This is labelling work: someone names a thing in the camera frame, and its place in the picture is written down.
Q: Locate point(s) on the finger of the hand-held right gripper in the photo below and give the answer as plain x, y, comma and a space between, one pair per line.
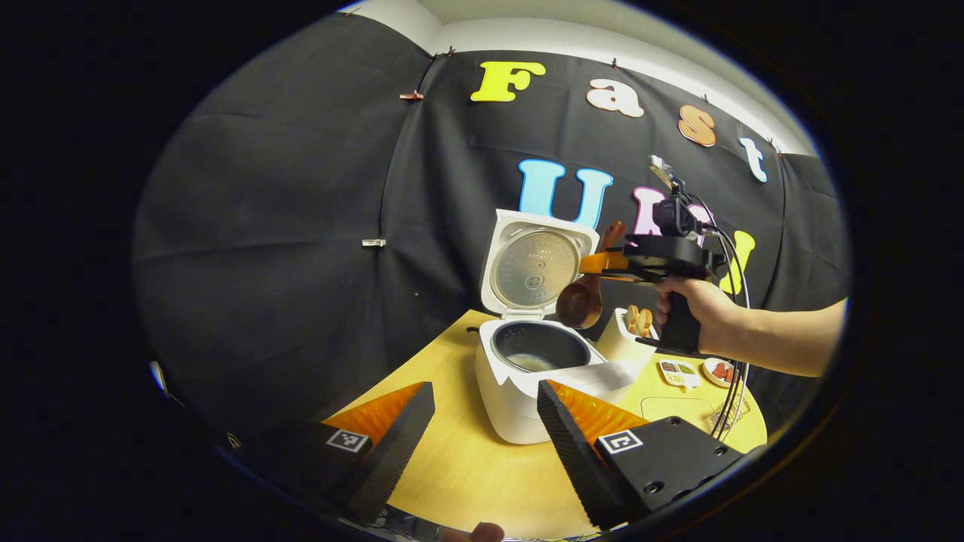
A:
601, 263

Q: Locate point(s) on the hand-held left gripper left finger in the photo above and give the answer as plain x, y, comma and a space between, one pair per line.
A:
388, 459

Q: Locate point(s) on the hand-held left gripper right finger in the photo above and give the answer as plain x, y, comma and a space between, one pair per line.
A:
576, 459

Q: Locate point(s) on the brown wooden spoon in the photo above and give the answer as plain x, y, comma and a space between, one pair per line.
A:
578, 305

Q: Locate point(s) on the white rice cooker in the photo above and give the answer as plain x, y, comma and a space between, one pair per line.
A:
512, 415

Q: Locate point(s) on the white square rice dish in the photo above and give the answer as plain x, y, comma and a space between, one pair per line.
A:
666, 414

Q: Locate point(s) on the white rice heap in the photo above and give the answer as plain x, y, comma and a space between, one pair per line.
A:
533, 363

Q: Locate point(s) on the toasted bread slice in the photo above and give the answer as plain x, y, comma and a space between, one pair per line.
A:
645, 324
632, 320

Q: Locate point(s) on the white toaster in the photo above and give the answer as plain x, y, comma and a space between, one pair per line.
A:
614, 348

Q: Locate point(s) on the white divided bean dish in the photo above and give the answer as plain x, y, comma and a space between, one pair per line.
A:
678, 373

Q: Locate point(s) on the small white round plate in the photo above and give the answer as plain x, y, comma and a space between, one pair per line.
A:
709, 374

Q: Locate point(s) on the reddish wooden clip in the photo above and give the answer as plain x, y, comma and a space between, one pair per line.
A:
411, 95

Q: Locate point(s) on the black backdrop cloth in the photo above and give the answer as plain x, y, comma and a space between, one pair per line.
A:
286, 211

